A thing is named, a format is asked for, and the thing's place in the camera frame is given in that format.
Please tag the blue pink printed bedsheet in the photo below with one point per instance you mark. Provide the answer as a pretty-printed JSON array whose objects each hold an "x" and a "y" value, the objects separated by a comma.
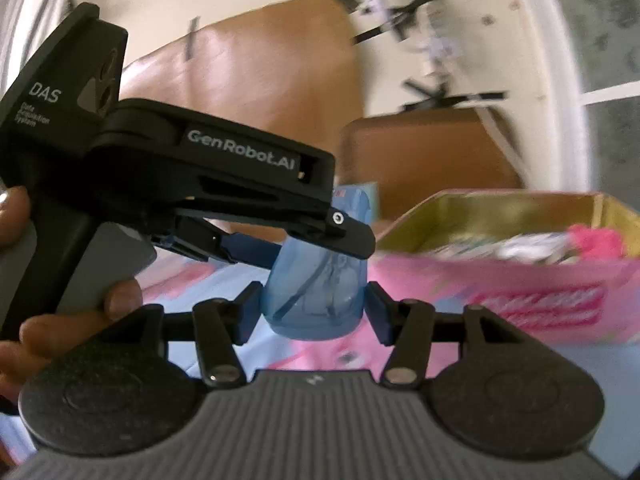
[{"x": 305, "y": 357}]

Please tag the white printed cloth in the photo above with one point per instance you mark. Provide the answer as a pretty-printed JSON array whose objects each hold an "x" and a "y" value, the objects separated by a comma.
[{"x": 505, "y": 247}]

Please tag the pink fluffy item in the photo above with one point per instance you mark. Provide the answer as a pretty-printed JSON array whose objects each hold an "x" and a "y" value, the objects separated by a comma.
[{"x": 597, "y": 242}]

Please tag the translucent blue plastic cup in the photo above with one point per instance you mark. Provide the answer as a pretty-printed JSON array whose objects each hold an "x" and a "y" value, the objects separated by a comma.
[{"x": 315, "y": 295}]

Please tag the pink cardboard box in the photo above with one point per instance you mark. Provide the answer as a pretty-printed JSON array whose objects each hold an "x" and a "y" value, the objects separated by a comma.
[{"x": 500, "y": 290}]

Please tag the white door frame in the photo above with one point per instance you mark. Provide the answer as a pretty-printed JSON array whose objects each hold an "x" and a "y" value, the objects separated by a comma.
[{"x": 555, "y": 75}]

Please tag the person's left hand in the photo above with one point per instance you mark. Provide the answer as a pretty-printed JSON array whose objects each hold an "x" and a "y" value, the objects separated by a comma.
[{"x": 60, "y": 335}]

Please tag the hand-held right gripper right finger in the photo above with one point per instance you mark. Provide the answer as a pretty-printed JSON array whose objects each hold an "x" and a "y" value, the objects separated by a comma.
[{"x": 377, "y": 316}]

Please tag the black wall rack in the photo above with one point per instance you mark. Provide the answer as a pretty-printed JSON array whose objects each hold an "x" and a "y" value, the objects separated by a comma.
[{"x": 415, "y": 35}]

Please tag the white curtain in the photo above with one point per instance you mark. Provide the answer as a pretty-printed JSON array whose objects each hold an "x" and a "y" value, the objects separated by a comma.
[{"x": 20, "y": 0}]

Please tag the wooden nightstand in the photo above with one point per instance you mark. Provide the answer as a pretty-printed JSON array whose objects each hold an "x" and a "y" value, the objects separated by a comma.
[{"x": 430, "y": 160}]

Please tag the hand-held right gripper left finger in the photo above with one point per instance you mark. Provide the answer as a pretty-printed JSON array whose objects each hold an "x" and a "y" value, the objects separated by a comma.
[{"x": 247, "y": 316}]

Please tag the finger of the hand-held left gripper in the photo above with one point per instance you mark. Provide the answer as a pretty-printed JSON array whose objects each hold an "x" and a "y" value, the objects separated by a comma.
[
  {"x": 250, "y": 252},
  {"x": 345, "y": 232}
]

